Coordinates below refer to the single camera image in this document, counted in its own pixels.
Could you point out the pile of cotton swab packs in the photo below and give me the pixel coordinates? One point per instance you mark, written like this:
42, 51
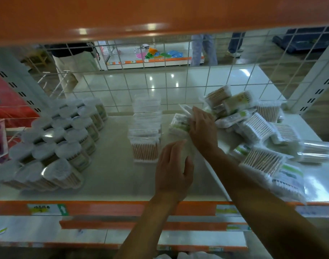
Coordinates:
256, 129

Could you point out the white shelf board orange rim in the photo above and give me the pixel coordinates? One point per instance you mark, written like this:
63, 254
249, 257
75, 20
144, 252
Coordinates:
32, 231
126, 226
194, 237
164, 13

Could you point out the person's left forearm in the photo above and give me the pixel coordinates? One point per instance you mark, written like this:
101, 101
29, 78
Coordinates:
143, 231

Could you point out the price label green arrow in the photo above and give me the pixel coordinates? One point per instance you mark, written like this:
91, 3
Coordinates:
43, 209

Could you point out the white slotted end post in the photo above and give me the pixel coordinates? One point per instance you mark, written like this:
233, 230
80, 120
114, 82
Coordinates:
315, 86

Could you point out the distant white orange shelf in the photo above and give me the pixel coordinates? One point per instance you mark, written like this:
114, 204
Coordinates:
153, 64

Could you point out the pink plastic basin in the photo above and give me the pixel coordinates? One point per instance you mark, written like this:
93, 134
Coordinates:
140, 55

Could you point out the white slotted shelf post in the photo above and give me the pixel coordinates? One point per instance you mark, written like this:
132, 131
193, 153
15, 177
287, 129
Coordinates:
19, 83

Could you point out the white shelf orange rail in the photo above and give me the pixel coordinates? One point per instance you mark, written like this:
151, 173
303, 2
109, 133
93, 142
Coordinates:
113, 180

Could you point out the person's white garment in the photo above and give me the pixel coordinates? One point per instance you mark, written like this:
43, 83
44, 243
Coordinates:
197, 256

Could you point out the plain white price label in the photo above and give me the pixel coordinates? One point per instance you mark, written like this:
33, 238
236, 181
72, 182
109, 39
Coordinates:
315, 211

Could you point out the blue plastic item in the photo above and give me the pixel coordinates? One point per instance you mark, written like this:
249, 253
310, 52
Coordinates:
175, 53

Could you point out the orange plastic item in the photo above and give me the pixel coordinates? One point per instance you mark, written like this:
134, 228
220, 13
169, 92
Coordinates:
153, 50

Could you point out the green-label swab packet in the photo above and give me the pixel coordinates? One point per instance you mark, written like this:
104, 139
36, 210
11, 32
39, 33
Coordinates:
178, 126

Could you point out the narrow green price label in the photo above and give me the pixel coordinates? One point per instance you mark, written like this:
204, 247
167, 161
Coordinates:
237, 228

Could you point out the person's left hand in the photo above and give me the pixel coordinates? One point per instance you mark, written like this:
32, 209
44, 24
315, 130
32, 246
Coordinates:
172, 175

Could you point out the person's right hand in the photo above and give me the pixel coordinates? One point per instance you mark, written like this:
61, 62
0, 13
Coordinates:
205, 132

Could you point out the person's right forearm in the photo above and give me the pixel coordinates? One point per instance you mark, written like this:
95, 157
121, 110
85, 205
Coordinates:
275, 213

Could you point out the small green white tag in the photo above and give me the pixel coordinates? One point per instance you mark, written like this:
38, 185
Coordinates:
2, 230

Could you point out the green plastic item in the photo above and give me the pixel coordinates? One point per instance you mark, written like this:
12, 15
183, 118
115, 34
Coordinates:
157, 55

